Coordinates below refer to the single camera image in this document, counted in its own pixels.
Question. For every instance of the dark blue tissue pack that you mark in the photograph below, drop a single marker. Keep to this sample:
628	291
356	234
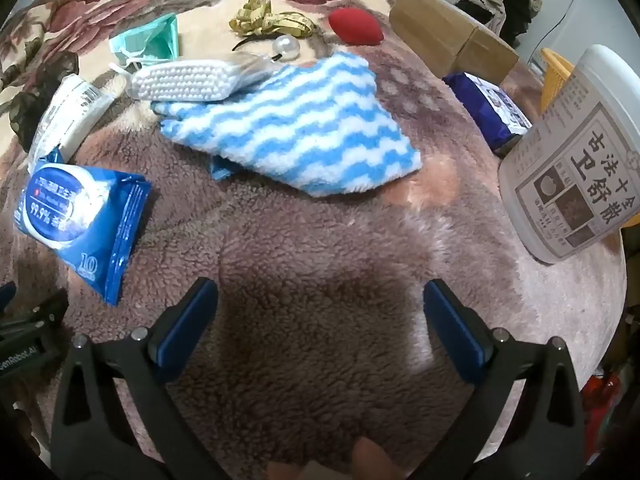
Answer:
480	105

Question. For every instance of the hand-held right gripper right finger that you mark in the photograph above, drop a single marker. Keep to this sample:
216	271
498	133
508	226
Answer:
452	325

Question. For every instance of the cardboard box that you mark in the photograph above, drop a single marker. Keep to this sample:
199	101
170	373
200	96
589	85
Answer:
440	30

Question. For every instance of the blue white striped cloth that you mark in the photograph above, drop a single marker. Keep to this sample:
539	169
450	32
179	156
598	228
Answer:
300	125

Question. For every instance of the white labelled jar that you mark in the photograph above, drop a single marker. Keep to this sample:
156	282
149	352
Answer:
565	175

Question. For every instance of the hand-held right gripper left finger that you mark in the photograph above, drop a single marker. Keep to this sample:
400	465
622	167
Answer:
187	320

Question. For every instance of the yellow measuring tape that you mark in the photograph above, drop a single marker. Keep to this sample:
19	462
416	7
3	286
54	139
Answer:
250	15

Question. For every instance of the red sponge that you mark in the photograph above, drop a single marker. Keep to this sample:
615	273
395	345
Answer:
355	27

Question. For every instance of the yellow plastic basket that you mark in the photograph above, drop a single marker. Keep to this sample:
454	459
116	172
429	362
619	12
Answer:
555	75

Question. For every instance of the cotton swab pack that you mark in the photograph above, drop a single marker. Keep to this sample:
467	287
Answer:
185	80

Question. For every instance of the person's right hand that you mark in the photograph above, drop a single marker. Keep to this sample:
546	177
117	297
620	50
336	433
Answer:
370	460

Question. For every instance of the white plastic packet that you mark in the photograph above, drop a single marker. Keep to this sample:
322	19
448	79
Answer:
70	110

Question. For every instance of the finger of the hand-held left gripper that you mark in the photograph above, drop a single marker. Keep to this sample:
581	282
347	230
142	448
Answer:
35	320
6	295

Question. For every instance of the blue wet wipes pack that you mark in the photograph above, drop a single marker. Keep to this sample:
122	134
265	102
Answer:
75	210

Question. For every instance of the green face mask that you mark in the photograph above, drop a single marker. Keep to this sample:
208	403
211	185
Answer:
155	40

